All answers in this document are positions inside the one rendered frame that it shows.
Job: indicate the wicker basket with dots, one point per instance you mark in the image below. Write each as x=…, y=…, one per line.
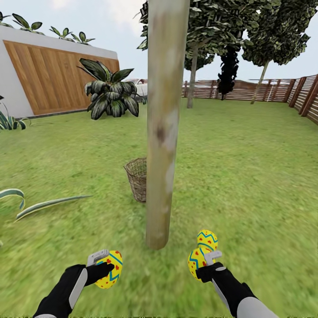
x=137, y=183

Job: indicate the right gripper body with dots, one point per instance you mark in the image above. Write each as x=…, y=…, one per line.
x=205, y=271

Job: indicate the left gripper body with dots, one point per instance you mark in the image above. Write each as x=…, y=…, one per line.
x=99, y=272

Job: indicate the easter egg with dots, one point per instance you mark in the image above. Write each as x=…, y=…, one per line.
x=196, y=260
x=114, y=258
x=207, y=239

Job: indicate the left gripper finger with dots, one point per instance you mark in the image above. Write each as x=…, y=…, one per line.
x=110, y=267

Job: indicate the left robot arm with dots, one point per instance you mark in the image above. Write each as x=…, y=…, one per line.
x=62, y=299

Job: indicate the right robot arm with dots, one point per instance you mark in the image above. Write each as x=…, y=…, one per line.
x=238, y=298

